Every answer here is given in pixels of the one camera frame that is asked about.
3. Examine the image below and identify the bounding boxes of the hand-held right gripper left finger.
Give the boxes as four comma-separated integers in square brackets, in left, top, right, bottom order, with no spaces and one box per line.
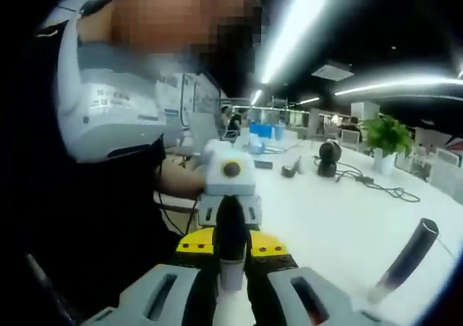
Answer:
[81,227,218,326]

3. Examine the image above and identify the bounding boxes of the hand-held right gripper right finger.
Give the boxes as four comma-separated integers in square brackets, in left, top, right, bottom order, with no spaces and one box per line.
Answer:
[245,230,394,326]

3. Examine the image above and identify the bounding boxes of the tall dark bottle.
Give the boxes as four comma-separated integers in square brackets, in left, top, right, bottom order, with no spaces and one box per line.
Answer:
[367,217,440,303]

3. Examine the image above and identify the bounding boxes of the blue boxes on table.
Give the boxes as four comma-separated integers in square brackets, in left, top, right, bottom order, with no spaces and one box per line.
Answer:
[247,134,267,155]

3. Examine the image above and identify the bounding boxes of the blue plastic box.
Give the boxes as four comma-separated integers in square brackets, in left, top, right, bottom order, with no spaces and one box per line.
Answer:
[249,122,276,139]

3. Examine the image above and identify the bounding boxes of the person's black shirt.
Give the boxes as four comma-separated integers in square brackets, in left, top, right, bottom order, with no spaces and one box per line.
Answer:
[14,137,203,326]

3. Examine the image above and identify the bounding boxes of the white chest-worn device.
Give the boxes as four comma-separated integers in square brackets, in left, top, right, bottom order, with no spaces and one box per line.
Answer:
[54,18,167,163]

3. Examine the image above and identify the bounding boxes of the green potted plant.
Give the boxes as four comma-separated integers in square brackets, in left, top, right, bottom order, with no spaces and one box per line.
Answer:
[361,114,415,177]

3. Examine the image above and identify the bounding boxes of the ceiling air vent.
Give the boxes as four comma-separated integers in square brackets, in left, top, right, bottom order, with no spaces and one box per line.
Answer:
[311,64,354,81]

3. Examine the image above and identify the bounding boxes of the long ceiling light strip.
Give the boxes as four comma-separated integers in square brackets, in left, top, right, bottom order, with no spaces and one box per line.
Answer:
[332,75,463,98]
[260,0,343,85]

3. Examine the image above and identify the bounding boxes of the row of white office chairs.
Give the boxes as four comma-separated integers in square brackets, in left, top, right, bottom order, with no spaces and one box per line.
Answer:
[412,137,463,193]

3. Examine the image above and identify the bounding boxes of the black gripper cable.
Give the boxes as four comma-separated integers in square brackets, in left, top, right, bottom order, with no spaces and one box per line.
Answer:
[153,192,200,236]

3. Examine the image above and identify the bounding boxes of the blue and white wall poster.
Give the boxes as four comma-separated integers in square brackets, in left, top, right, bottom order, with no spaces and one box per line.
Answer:
[155,71,227,150]

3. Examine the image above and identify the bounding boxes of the black power cable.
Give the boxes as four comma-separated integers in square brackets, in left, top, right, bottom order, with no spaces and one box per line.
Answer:
[334,161,422,203]

